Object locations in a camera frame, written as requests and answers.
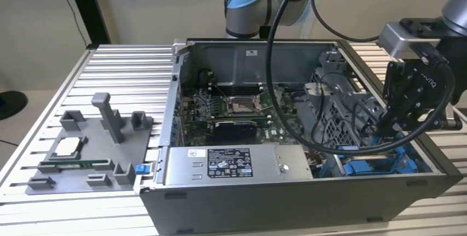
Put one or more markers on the hard disk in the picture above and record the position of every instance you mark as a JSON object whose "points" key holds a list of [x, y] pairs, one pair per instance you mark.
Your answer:
{"points": [[358, 169]]}

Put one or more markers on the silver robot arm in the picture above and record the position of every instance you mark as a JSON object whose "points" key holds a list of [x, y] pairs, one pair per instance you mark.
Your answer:
{"points": [[245, 17]]}

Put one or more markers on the grey metal disk bay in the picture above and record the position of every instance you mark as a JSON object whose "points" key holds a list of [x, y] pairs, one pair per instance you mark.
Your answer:
{"points": [[334, 165]]}

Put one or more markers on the grey perforated drive cage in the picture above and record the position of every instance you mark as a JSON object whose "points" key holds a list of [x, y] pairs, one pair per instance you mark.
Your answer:
{"points": [[330, 115]]}

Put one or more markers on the CPU socket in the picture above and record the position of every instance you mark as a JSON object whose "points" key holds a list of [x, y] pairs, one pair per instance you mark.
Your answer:
{"points": [[241, 107]]}

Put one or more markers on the black graphics card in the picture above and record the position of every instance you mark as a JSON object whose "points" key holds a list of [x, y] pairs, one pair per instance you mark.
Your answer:
{"points": [[234, 130]]}

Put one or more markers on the green motherboard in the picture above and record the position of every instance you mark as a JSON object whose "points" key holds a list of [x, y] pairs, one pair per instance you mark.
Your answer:
{"points": [[237, 141]]}

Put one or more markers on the dark grey PC case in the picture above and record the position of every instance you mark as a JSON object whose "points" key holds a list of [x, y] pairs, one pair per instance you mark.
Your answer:
{"points": [[256, 206]]}

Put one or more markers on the silver power supply box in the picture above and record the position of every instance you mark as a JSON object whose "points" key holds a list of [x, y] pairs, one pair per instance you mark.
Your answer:
{"points": [[182, 170]]}

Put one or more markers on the blue case latch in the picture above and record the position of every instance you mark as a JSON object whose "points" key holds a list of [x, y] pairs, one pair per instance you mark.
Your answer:
{"points": [[142, 170]]}

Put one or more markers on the grey parts rack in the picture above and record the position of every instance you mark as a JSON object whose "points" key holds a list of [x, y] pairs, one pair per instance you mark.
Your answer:
{"points": [[92, 137]]}

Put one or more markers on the green RAM stick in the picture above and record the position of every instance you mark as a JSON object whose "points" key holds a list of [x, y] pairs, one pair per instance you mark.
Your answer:
{"points": [[88, 163]]}

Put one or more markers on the silver CPU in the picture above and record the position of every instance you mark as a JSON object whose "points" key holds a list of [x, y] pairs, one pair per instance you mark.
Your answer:
{"points": [[68, 147]]}

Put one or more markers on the black round stand base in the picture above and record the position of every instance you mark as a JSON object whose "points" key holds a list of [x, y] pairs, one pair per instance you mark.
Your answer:
{"points": [[13, 105]]}

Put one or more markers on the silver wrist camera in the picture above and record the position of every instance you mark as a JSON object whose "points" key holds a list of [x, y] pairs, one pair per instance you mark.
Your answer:
{"points": [[398, 39]]}

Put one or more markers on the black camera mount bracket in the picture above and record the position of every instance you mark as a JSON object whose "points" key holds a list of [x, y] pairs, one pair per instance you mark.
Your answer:
{"points": [[420, 27]]}

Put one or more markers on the black metal post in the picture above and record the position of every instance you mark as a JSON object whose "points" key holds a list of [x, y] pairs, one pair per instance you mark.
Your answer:
{"points": [[92, 14]]}

